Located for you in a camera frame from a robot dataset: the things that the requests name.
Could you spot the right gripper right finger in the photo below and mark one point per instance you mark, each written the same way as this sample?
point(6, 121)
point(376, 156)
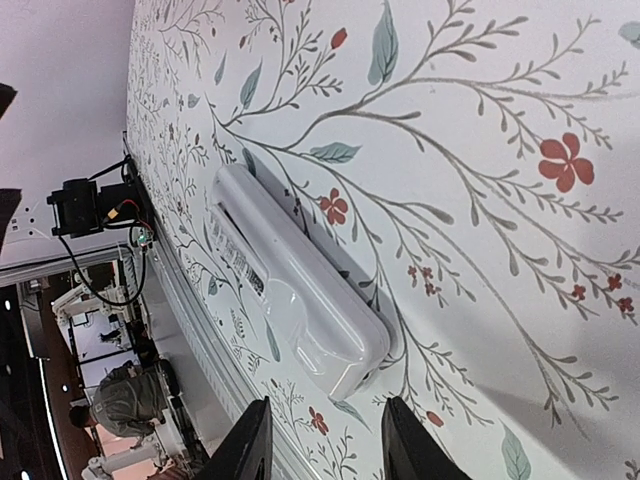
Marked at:
point(409, 451)

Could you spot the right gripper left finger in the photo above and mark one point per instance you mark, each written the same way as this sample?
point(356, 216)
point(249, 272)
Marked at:
point(246, 453)

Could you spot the white remote control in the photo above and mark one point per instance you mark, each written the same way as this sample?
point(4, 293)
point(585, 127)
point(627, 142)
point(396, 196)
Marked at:
point(333, 335)

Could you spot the white remote battery cover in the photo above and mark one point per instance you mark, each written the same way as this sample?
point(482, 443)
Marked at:
point(237, 252)

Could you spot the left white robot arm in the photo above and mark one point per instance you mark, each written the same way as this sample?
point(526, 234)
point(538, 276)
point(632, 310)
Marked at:
point(30, 239)

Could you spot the person in grey shirt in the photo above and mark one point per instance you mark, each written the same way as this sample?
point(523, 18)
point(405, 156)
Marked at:
point(128, 403)

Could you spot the floral patterned table mat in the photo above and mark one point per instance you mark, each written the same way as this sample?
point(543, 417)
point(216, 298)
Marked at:
point(470, 168)

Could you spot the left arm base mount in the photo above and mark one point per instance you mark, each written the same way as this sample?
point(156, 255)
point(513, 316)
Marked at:
point(113, 199)

